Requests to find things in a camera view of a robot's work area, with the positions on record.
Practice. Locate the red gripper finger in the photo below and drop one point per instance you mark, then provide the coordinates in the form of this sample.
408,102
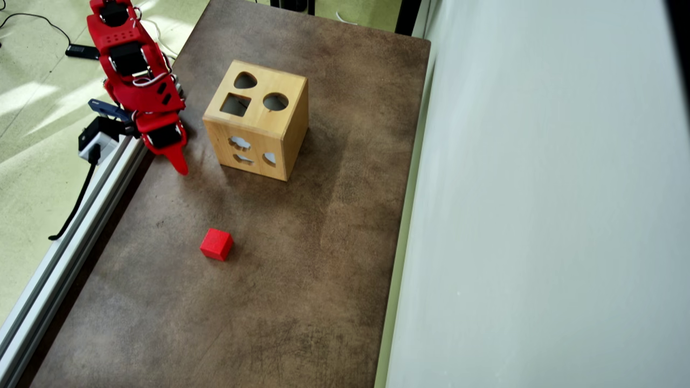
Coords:
180,160

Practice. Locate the red cube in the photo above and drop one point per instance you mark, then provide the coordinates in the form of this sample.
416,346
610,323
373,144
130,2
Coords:
215,245

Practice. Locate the black furniture base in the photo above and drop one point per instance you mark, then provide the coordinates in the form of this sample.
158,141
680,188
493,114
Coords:
294,5

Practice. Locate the aluminium profile rail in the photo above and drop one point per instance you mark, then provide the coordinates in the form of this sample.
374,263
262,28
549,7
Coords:
70,253

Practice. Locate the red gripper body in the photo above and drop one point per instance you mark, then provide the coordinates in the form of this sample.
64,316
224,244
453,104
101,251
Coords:
163,137

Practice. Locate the black vertical post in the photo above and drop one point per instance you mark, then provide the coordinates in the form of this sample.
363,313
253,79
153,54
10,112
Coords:
408,16

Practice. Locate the wooden shape sorter box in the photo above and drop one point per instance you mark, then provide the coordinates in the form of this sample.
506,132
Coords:
259,121

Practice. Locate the black power adapter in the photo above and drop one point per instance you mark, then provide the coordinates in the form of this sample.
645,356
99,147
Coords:
81,52

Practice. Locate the blue table clamp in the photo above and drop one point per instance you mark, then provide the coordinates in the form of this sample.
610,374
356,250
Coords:
108,109

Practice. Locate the red robot arm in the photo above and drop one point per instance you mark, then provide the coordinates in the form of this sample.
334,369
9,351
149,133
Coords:
121,37

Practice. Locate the black and white wrist camera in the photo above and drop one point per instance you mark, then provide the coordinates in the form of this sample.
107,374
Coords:
97,141

